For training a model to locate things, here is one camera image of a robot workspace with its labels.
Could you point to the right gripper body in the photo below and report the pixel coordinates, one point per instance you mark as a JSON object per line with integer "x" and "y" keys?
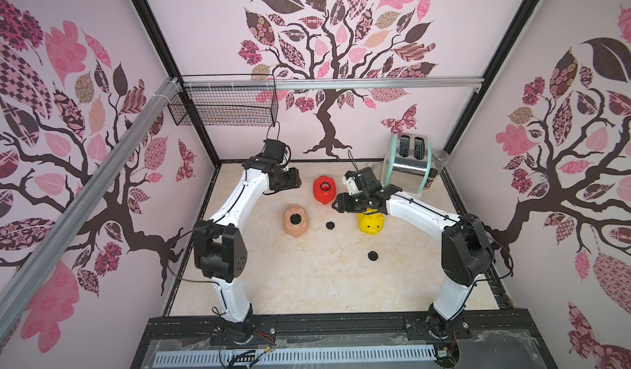
{"x": 352, "y": 203}

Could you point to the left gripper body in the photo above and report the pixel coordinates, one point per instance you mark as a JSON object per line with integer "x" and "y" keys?
{"x": 287, "y": 180}

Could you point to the red piggy bank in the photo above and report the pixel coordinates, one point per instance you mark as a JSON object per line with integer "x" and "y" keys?
{"x": 324, "y": 189}

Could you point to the yellow piggy bank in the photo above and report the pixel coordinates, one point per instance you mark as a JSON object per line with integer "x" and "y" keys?
{"x": 371, "y": 222}

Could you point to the peach piggy bank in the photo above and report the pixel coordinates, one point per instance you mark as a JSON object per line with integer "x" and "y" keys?
{"x": 296, "y": 231}

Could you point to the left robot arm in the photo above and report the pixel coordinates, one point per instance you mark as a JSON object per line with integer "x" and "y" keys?
{"x": 219, "y": 250}

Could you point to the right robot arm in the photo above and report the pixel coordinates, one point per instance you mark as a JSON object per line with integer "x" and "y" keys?
{"x": 465, "y": 249}

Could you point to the mint chrome toaster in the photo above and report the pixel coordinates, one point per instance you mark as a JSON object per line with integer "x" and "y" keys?
{"x": 407, "y": 163}

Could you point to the glass jar behind toaster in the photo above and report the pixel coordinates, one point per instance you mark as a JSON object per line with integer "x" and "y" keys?
{"x": 440, "y": 159}

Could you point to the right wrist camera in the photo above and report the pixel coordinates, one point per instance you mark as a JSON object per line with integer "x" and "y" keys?
{"x": 349, "y": 182}

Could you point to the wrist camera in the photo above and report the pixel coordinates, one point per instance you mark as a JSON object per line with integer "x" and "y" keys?
{"x": 276, "y": 151}
{"x": 349, "y": 182}

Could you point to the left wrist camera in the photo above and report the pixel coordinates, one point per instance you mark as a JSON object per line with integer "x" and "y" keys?
{"x": 276, "y": 151}

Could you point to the black wire basket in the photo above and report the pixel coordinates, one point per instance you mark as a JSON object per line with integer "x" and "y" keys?
{"x": 227, "y": 101}

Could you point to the back aluminium rail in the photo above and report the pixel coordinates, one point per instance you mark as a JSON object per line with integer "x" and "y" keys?
{"x": 338, "y": 84}

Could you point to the aluminium rail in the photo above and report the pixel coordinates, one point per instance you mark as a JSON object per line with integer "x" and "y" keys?
{"x": 338, "y": 84}
{"x": 23, "y": 286}

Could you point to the black base frame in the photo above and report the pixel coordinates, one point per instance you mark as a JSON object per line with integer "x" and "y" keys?
{"x": 480, "y": 339}

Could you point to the white slotted cable duct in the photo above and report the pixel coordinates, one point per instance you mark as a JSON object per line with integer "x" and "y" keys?
{"x": 293, "y": 357}

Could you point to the left aluminium rail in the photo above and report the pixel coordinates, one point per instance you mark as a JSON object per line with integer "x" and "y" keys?
{"x": 23, "y": 286}

